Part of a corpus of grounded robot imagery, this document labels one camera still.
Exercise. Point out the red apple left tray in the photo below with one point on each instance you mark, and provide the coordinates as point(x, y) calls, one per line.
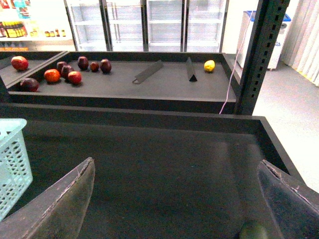
point(20, 63)

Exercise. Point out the dark plum front left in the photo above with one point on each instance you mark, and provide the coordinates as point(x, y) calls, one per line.
point(29, 85)

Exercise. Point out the light blue plastic basket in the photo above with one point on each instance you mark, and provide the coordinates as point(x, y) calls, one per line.
point(15, 170)

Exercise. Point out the glass door refrigerator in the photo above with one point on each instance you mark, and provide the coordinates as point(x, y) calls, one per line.
point(147, 25)

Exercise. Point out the red apple front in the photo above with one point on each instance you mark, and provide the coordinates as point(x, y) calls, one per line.
point(74, 77)

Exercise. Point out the black lower right tray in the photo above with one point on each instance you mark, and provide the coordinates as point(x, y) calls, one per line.
point(158, 175)

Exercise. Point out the black triangular divider right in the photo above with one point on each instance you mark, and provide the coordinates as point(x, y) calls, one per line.
point(190, 70)

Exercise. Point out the white shelf with bottles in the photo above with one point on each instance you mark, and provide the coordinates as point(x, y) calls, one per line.
point(35, 25)

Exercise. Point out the black right upright post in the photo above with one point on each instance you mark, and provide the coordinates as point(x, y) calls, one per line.
point(267, 21)

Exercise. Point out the orange red tomato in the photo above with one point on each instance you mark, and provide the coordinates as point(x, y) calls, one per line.
point(52, 76)

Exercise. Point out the dark plum top centre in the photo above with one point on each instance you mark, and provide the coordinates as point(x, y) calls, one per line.
point(83, 63)

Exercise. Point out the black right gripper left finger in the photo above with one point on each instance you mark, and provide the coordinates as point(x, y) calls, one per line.
point(58, 212)

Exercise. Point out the small dark red plum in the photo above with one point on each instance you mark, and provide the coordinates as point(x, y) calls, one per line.
point(94, 66)

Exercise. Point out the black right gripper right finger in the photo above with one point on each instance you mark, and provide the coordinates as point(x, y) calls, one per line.
point(293, 205)

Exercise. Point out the yellow lemon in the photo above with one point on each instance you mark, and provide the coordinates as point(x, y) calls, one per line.
point(209, 66)

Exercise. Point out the dark plum right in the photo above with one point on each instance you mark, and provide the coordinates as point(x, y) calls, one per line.
point(106, 66)

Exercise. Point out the black upper left tray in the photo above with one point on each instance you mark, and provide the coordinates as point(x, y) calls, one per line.
point(36, 59)

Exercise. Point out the dark plum behind tomato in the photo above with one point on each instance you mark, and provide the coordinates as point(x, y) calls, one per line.
point(60, 65)

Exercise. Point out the white curtain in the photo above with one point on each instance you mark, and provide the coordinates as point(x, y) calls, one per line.
point(301, 48)

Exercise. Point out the black divider strip left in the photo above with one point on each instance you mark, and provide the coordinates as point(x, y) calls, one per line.
point(149, 71)

